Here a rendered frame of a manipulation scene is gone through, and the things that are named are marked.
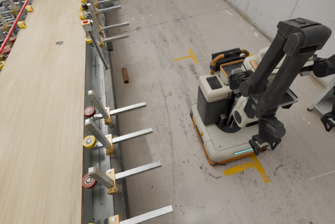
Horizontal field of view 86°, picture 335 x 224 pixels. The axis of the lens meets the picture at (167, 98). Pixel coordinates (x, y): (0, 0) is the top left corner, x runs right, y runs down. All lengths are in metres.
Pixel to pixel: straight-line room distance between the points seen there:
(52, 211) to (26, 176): 0.30
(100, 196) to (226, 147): 1.14
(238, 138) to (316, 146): 0.93
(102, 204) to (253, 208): 1.32
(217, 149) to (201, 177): 0.36
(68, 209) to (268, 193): 1.68
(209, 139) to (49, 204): 1.33
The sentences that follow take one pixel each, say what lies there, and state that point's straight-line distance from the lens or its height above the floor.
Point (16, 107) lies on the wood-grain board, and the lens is 1.85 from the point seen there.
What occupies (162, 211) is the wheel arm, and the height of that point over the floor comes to 0.82.
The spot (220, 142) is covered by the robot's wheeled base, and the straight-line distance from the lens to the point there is 1.86.
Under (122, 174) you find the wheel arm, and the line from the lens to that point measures 1.22.
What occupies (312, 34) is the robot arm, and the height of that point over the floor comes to 1.62.
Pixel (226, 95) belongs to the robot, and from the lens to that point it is 1.58.
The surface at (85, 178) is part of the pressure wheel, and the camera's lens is 1.21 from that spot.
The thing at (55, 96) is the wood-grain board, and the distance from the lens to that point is 1.72.
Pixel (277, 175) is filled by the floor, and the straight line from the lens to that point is 2.22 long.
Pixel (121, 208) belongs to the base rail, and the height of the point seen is 0.70.
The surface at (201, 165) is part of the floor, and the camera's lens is 2.05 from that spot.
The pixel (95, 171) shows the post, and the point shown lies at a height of 1.11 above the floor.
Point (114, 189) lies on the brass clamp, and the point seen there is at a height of 0.83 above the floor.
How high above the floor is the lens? 1.95
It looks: 51 degrees down
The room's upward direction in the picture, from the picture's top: 8 degrees counter-clockwise
